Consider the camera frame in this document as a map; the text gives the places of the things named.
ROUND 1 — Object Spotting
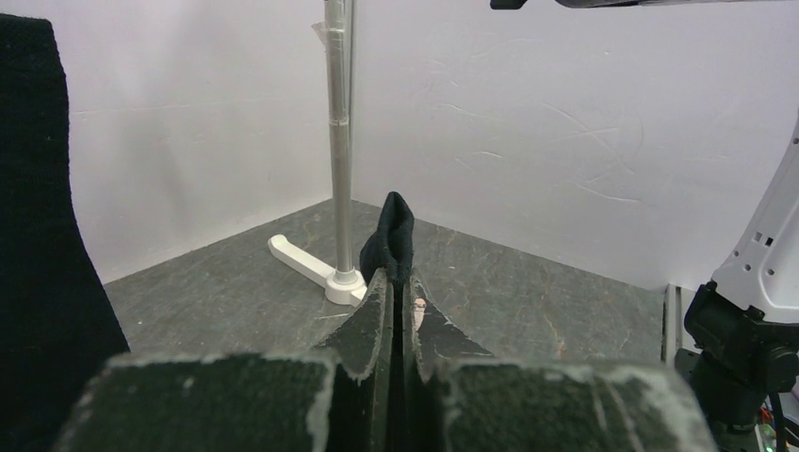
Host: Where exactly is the black sock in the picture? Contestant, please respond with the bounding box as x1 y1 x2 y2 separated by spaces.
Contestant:
1 14 129 451
359 191 415 292

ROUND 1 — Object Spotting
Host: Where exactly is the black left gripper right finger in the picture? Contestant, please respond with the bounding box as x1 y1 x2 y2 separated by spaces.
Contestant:
401 274 716 451

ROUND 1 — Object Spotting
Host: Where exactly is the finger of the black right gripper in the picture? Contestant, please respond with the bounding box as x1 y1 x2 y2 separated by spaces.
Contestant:
489 0 771 10

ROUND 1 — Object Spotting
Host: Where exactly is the white metal drying rack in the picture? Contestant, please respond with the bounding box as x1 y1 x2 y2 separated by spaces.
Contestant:
268 0 367 307

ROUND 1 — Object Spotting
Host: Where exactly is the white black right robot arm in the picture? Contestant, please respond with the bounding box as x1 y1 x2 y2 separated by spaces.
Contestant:
481 140 798 451

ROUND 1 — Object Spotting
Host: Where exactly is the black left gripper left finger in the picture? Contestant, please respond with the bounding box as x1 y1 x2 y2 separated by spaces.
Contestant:
56 270 393 451

